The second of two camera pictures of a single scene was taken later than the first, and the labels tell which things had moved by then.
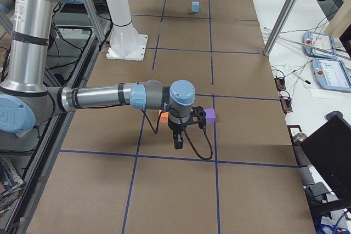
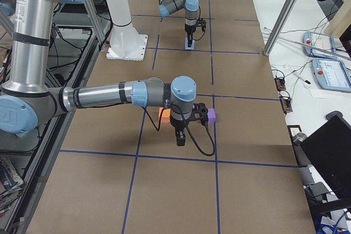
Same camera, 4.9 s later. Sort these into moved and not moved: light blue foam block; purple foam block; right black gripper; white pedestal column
Moved: light blue foam block
Not moved: purple foam block; white pedestal column; right black gripper
